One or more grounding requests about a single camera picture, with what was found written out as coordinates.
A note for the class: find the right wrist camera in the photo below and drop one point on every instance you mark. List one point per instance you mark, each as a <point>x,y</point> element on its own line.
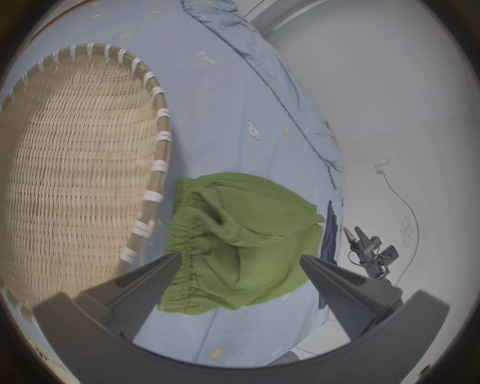
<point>375,242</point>

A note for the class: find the round woven basket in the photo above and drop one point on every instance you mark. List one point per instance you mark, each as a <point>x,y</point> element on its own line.
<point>75,168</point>

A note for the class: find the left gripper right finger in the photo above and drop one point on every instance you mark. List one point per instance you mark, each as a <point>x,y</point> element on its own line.
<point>348,300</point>

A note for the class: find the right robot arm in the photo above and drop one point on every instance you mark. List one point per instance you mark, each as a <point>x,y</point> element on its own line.
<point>390,254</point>

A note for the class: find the pale blue quilt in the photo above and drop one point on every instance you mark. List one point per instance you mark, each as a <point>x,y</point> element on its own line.
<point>262,63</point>

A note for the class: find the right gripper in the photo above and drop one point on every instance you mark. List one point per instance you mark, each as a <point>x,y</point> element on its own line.
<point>365,252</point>

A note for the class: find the green shorts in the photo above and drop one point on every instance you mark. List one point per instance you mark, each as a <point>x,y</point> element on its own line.
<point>255,240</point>

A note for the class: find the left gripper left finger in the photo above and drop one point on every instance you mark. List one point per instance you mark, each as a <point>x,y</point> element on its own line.
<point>142,292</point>

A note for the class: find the dark blue garment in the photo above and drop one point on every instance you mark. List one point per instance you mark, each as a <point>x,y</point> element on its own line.
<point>330,232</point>

